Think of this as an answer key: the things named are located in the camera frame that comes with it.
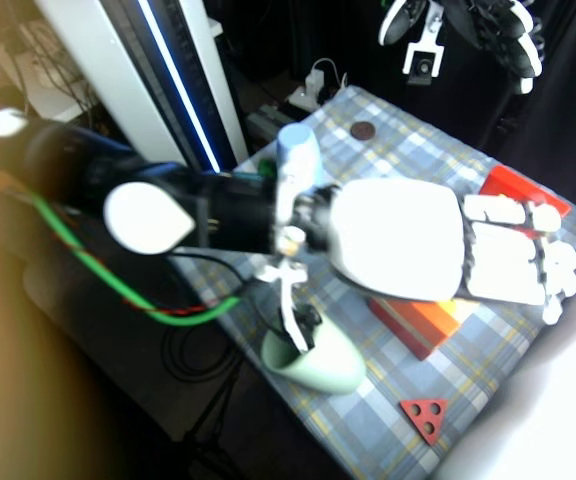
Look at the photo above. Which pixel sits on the orange wooden toy bed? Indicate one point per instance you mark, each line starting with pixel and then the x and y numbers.
pixel 418 325

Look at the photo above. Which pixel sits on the blue plaid table cloth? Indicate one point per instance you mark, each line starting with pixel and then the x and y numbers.
pixel 393 150

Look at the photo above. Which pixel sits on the brown round disc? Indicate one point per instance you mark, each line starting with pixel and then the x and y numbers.
pixel 362 131

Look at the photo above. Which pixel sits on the light blue plastic cup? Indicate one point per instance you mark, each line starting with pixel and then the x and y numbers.
pixel 300 150

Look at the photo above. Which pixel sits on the light green plastic cup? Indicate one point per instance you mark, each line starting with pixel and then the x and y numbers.
pixel 328 365

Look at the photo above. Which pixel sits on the green toy block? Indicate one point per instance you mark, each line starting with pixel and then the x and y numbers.
pixel 266 167

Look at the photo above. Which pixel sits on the white power strip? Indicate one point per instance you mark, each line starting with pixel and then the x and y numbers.
pixel 310 90

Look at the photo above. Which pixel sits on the grey box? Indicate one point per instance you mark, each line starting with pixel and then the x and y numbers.
pixel 268 125

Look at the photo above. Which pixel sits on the red triangle block with holes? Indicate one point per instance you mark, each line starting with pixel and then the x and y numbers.
pixel 425 418

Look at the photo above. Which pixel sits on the white column with blue strip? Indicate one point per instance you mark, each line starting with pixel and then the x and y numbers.
pixel 118 75

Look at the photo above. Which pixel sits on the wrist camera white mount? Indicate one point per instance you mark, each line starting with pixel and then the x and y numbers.
pixel 288 310
pixel 422 65

